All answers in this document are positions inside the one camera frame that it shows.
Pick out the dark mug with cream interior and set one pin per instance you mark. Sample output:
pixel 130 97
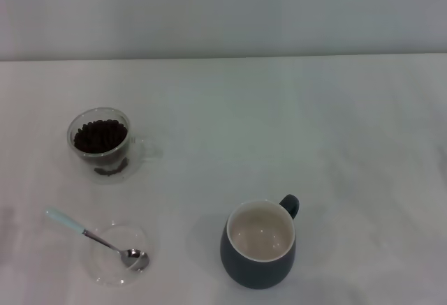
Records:
pixel 251 271

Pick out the coffee beans heap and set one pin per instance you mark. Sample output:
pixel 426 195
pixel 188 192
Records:
pixel 99 137

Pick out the double-walled glass cup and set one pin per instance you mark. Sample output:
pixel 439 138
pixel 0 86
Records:
pixel 104 178

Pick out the clear glass dish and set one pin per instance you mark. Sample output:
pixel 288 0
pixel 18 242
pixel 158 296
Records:
pixel 104 271

